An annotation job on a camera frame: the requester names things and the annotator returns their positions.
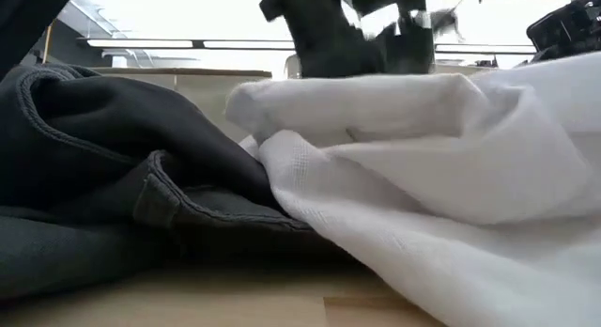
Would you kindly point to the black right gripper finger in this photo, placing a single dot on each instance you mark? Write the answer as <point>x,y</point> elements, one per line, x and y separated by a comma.
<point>544,55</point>

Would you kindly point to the thin wooden stick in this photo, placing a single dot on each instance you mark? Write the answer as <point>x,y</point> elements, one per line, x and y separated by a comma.
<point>47,42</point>

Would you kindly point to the black fabric sheet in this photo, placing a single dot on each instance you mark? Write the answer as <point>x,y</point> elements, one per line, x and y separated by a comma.
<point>23,17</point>

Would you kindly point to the thin slanted pole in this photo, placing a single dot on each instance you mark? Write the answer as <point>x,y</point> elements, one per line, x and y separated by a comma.
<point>457,5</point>

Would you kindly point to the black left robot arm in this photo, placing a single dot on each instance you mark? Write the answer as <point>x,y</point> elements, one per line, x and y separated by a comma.
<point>324,31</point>

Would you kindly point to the small dark device on ledge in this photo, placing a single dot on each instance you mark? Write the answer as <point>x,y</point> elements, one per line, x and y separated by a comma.
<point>487,63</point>

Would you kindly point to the white gauze cloth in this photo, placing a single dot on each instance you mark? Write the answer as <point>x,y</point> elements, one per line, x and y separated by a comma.
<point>446,261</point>

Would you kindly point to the dark grey seamed garment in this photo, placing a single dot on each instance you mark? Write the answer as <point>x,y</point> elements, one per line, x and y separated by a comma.
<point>117,167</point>

